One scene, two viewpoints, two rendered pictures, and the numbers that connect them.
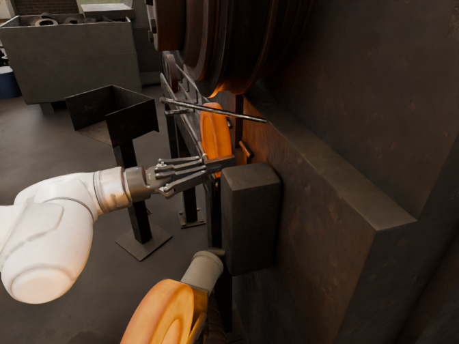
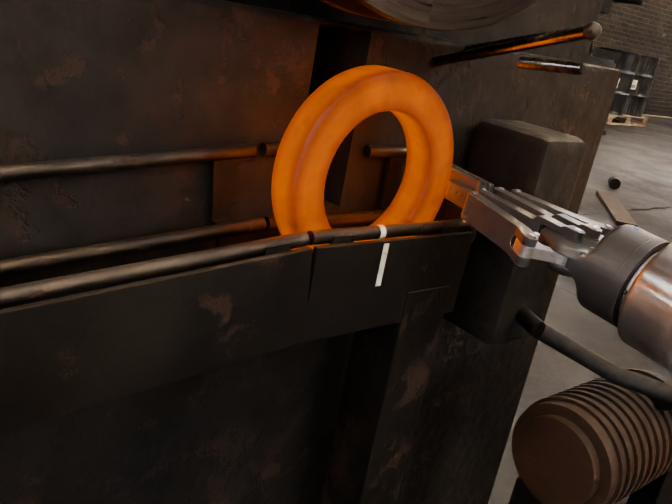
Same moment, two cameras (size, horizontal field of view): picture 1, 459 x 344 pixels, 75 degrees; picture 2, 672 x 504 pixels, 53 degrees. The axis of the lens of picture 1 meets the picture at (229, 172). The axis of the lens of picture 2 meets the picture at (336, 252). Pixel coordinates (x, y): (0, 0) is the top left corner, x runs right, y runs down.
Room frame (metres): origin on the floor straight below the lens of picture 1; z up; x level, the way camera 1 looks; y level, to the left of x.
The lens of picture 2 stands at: (0.94, 0.56, 0.88)
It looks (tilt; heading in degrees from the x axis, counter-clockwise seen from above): 20 degrees down; 245
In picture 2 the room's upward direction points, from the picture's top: 11 degrees clockwise
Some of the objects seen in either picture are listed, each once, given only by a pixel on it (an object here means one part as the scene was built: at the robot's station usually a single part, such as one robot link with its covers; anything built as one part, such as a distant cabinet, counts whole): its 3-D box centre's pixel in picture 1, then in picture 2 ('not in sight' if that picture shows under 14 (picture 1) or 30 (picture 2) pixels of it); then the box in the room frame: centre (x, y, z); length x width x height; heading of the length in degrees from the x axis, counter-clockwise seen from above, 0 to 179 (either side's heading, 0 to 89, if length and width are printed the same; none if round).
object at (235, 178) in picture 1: (249, 221); (502, 230); (0.46, -0.04, 0.68); 0.11 x 0.08 x 0.24; 107
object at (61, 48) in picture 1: (80, 56); not in sight; (3.12, 1.48, 0.39); 1.03 x 0.83 x 0.79; 111
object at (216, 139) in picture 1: (214, 140); (368, 175); (0.68, 0.04, 0.75); 0.18 x 0.03 x 0.18; 18
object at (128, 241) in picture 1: (128, 178); not in sight; (1.07, 0.44, 0.36); 0.26 x 0.20 x 0.72; 52
